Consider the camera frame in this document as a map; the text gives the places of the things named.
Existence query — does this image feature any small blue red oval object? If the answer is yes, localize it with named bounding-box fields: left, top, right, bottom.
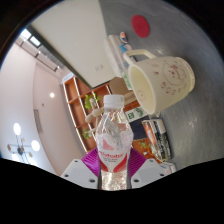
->
left=119, top=31, right=129, bottom=44

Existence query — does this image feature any clear plastic water bottle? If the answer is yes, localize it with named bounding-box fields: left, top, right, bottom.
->
left=94, top=94, right=134, bottom=191

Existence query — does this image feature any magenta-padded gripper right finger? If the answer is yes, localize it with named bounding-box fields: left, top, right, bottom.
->
left=125, top=147, right=167, bottom=190

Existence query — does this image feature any grey curtain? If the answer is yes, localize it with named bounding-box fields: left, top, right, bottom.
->
left=34, top=46, right=64, bottom=73

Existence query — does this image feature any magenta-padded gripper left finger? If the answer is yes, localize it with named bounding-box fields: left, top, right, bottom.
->
left=59, top=148, right=101, bottom=190

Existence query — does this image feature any window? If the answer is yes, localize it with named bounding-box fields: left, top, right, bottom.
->
left=19, top=28, right=43, bottom=48

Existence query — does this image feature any green white box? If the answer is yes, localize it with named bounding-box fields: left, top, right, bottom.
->
left=121, top=69, right=133, bottom=91

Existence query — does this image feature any branched ceiling lamp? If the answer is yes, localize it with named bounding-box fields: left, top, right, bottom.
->
left=6, top=122, right=42, bottom=164

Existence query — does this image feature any colourful book stack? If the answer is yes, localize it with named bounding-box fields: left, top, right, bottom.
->
left=159, top=161, right=178, bottom=174

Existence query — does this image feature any flat round red coaster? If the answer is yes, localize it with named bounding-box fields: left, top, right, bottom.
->
left=130, top=14, right=151, bottom=39

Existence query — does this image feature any tall green white carton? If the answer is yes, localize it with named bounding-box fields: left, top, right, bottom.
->
left=126, top=106, right=146, bottom=121

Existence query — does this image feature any orange wooden shelf unit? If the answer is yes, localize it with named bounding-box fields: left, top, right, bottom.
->
left=62, top=75, right=158, bottom=161

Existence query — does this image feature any ceiling air vent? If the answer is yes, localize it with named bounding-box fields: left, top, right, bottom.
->
left=33, top=109, right=44, bottom=134

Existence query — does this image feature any black track light rail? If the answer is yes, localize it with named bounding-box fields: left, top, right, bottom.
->
left=14, top=36, right=61, bottom=73

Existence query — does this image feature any cream ceramic mug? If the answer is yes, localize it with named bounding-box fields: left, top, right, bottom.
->
left=122, top=48, right=196, bottom=116

